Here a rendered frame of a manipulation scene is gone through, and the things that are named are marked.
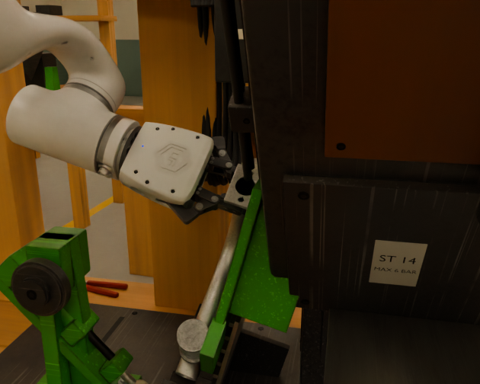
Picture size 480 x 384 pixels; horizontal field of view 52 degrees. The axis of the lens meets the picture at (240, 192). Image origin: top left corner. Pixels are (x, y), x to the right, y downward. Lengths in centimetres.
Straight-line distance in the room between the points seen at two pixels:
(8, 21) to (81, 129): 15
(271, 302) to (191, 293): 47
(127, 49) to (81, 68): 1114
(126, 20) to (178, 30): 1095
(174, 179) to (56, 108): 18
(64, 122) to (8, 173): 46
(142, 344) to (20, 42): 55
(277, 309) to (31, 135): 38
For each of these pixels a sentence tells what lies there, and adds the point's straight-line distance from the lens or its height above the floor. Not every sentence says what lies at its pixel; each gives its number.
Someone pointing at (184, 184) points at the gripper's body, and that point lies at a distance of 62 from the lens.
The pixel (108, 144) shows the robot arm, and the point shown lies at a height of 129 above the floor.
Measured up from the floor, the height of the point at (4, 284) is 111.
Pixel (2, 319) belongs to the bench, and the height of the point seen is 88.
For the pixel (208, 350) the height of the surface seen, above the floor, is 109.
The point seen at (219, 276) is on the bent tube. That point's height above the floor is 109.
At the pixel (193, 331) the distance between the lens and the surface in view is 61.
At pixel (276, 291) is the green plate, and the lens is 56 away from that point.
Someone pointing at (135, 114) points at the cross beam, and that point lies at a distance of 104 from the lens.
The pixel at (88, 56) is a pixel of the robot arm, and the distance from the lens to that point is 70.
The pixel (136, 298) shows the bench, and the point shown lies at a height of 88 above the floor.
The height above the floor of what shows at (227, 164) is 126.
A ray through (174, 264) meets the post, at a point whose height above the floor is 98.
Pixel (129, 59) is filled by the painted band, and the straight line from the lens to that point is 1184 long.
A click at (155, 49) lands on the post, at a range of 91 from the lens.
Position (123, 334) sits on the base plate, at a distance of 96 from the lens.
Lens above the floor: 142
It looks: 18 degrees down
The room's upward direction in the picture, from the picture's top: straight up
